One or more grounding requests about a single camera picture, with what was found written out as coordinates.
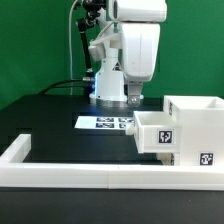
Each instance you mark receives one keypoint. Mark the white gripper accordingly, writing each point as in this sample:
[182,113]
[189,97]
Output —
[139,52]

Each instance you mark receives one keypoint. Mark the white drawer cabinet box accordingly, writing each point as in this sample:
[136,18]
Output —
[201,120]

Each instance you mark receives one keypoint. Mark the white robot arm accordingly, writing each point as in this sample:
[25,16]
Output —
[111,85]

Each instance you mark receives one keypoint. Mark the white sheet with markers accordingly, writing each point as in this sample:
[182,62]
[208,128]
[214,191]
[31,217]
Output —
[99,122]

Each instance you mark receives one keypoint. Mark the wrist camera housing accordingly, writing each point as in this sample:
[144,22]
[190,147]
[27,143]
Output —
[99,47]

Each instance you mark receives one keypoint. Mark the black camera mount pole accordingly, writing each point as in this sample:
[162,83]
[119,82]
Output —
[83,25]

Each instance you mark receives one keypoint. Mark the white boundary fence frame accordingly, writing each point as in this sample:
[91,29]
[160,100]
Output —
[15,172]

